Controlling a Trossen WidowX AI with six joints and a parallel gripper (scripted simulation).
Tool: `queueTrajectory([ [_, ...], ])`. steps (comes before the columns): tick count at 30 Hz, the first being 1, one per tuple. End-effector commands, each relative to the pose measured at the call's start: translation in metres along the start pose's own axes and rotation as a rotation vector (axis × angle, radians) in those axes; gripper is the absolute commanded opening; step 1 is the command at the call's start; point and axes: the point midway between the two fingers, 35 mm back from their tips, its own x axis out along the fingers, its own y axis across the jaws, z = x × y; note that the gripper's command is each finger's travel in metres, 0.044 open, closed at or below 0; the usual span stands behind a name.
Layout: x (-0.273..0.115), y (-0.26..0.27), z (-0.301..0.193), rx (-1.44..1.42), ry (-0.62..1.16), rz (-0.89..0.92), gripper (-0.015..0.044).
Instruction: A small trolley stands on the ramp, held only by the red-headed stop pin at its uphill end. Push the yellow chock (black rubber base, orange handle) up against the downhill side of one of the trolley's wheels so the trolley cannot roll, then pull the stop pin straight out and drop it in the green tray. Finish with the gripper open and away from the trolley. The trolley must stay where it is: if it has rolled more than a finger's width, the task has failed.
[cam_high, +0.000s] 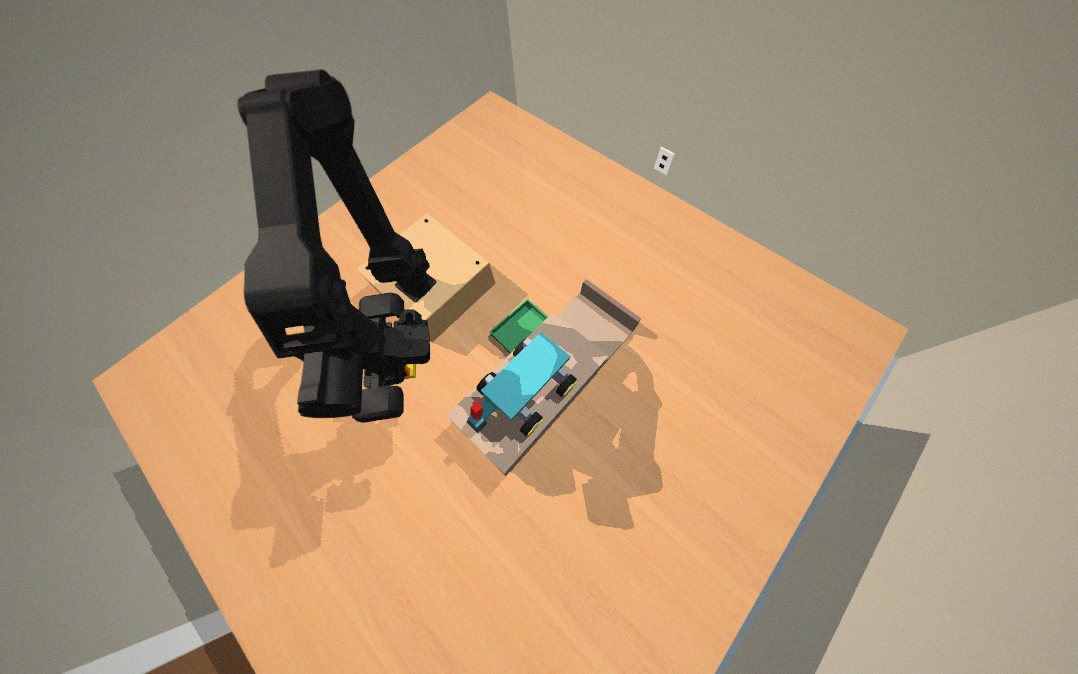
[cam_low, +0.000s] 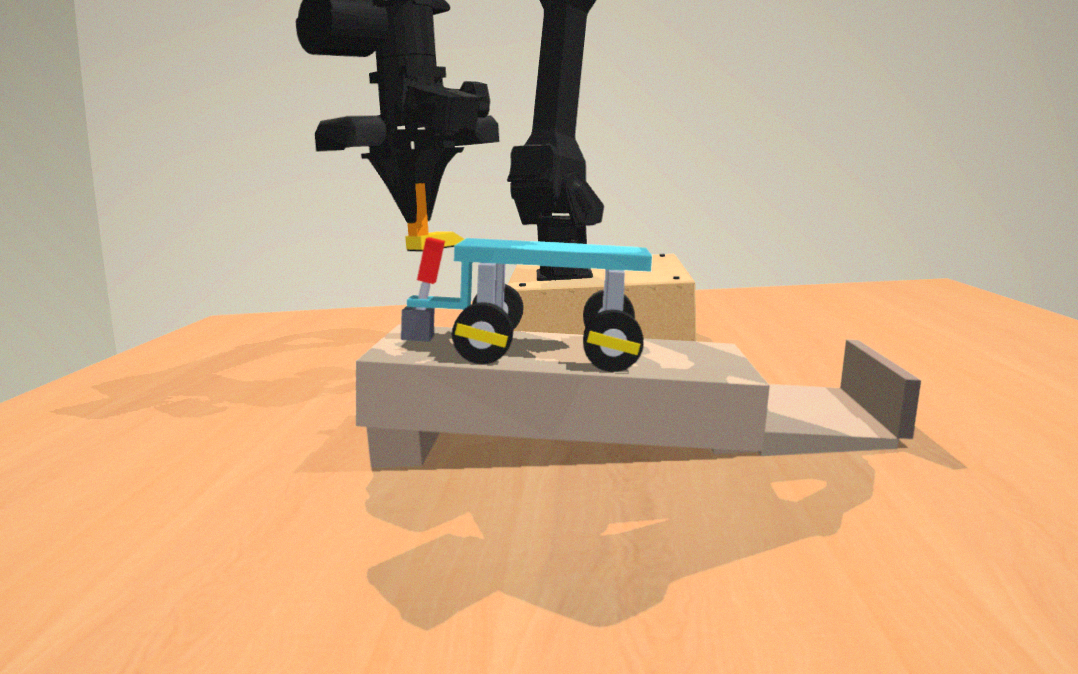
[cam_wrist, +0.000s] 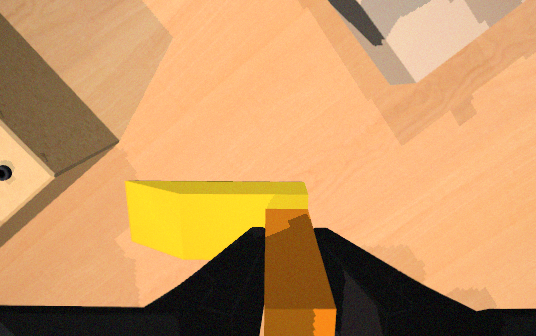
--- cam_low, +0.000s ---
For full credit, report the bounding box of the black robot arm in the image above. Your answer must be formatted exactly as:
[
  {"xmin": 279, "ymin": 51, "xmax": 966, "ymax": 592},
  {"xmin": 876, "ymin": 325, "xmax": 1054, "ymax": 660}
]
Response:
[{"xmin": 296, "ymin": 0, "xmax": 605, "ymax": 281}]

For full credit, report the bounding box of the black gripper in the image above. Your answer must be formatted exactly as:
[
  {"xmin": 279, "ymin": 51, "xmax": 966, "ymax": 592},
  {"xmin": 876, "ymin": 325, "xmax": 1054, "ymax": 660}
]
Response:
[{"xmin": 315, "ymin": 54, "xmax": 499, "ymax": 223}]

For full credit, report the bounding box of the red-headed pin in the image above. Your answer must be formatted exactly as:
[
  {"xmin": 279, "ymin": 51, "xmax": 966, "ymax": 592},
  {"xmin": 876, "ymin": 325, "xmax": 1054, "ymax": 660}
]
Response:
[{"xmin": 417, "ymin": 237, "xmax": 445, "ymax": 299}]

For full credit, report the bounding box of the beige wooden ramp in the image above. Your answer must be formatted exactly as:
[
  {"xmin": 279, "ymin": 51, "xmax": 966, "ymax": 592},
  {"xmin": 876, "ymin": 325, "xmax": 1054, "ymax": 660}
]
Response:
[{"xmin": 355, "ymin": 306, "xmax": 922, "ymax": 468}]

